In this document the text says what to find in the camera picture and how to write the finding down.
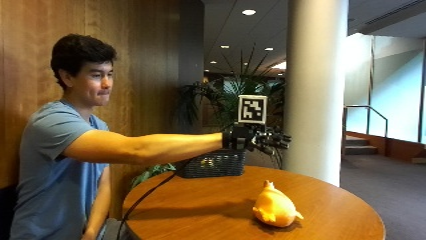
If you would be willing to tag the white cube with black markers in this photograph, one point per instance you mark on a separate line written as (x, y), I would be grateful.
(252, 109)

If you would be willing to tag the black woven basket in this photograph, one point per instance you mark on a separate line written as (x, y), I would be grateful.
(213, 164)

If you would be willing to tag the white round column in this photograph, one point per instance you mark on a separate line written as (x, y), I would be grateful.
(315, 90)

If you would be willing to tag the green potted palm plant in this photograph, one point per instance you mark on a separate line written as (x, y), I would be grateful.
(231, 93)

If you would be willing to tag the grey carpeted stairs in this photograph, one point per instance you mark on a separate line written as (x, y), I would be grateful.
(360, 145)

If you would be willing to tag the yellow soft toy chick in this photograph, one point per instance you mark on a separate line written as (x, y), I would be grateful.
(273, 206)

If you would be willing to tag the round wooden table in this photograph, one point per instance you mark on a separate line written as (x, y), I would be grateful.
(253, 206)

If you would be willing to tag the metal stair handrail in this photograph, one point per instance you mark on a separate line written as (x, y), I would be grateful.
(367, 116)

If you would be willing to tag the small green leafy plant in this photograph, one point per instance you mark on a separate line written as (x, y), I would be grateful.
(151, 172)

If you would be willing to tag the the person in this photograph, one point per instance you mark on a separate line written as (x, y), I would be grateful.
(58, 160)

